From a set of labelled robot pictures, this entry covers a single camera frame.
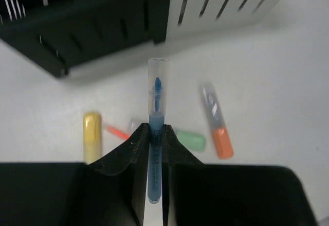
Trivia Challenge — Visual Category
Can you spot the white slotted organizer box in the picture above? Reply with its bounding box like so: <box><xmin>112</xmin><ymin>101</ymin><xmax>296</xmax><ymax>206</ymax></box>
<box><xmin>166</xmin><ymin>0</ymin><xmax>280</xmax><ymax>40</ymax></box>

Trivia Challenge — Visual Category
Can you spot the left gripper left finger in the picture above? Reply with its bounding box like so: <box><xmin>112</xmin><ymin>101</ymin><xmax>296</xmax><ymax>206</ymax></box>
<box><xmin>1</xmin><ymin>124</ymin><xmax>149</xmax><ymax>225</ymax></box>

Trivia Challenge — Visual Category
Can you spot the red thin pen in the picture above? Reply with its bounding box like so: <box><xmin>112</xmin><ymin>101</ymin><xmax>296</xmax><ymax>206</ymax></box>
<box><xmin>102</xmin><ymin>123</ymin><xmax>131</xmax><ymax>140</ymax></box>

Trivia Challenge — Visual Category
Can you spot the black slotted organizer box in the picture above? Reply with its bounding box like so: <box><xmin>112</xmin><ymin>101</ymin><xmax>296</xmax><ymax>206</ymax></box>
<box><xmin>1</xmin><ymin>0</ymin><xmax>170</xmax><ymax>78</ymax></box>

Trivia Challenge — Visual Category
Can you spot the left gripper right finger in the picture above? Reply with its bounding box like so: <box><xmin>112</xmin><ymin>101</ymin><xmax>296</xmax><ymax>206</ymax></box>
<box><xmin>161</xmin><ymin>125</ymin><xmax>317</xmax><ymax>225</ymax></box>

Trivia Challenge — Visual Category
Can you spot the green highlighter marker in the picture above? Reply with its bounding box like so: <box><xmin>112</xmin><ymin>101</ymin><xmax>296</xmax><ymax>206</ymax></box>
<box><xmin>176</xmin><ymin>130</ymin><xmax>206</xmax><ymax>152</ymax></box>

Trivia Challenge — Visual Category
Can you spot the blue highlighter pen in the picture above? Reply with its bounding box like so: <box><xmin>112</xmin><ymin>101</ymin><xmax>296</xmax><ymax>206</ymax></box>
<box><xmin>148</xmin><ymin>58</ymin><xmax>169</xmax><ymax>204</ymax></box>

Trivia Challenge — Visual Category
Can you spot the orange highlighter marker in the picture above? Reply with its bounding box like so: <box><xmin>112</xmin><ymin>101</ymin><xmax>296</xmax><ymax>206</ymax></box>
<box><xmin>199</xmin><ymin>83</ymin><xmax>234</xmax><ymax>160</ymax></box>

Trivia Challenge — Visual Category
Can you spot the yellow highlighter marker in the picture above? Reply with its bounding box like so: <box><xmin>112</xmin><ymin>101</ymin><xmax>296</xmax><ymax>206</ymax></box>
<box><xmin>83</xmin><ymin>112</ymin><xmax>102</xmax><ymax>164</ymax></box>

